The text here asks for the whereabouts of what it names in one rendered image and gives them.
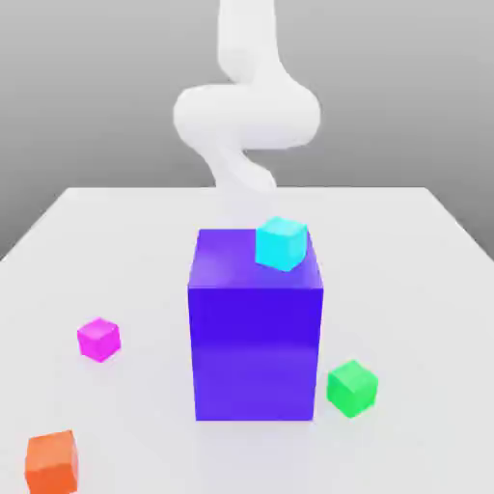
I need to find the small cyan cube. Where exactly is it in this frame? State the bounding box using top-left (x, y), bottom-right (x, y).
top-left (254, 215), bottom-right (309, 273)

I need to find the small orange cube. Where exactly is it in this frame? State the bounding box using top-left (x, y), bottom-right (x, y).
top-left (24, 428), bottom-right (80, 494)

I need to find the large purple box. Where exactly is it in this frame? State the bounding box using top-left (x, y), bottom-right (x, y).
top-left (186, 228), bottom-right (324, 423)

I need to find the small magenta cube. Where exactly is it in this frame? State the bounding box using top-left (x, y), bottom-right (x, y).
top-left (76, 316), bottom-right (123, 364)

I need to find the small green cube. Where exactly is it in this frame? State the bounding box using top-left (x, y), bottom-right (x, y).
top-left (325, 359), bottom-right (380, 420)

